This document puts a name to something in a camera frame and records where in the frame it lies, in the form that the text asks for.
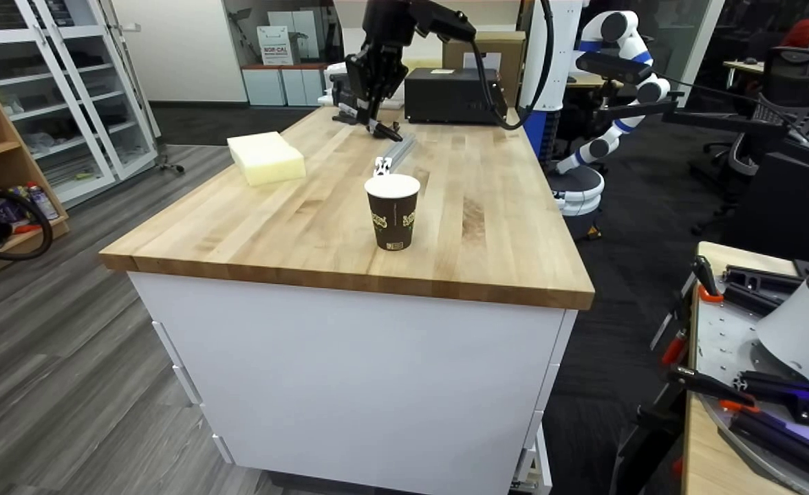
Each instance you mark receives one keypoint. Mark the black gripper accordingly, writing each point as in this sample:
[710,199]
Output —
[376,74]

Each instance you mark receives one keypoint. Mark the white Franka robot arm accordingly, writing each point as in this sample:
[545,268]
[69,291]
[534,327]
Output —
[552,45]

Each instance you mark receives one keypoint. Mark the brown paper cup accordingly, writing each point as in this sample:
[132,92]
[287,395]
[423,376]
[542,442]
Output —
[391,219]

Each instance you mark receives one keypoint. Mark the small black clamp base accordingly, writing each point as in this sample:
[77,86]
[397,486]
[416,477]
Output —
[388,131]

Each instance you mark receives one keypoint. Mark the black electronics box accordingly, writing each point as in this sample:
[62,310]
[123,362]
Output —
[450,100]

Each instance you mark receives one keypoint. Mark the pale yellow foam block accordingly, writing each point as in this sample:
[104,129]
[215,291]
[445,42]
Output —
[265,155]

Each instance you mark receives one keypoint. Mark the brown cardboard box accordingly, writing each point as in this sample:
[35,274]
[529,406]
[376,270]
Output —
[504,57]

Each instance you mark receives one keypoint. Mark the white blue mobile robot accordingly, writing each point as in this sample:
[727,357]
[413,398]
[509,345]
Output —
[621,74]

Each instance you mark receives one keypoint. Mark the white table cabinet base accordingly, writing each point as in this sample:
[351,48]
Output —
[359,387]

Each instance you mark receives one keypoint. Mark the white glass door cabinet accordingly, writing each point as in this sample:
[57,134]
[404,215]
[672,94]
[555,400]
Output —
[64,100]

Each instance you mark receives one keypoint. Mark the black orange bar clamp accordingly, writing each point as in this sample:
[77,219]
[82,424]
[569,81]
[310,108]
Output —
[708,280]

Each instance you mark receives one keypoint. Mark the black office chair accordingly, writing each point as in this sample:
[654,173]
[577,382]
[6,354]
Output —
[780,140]

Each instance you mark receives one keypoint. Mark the wooden workbench with tools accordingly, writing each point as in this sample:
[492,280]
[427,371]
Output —
[710,442]

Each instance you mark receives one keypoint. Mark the silver aluminium extrusion rail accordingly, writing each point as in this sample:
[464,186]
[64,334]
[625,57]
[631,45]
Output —
[399,152]

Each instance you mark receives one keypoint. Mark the blue robot mount stand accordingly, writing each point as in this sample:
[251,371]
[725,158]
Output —
[537,134]

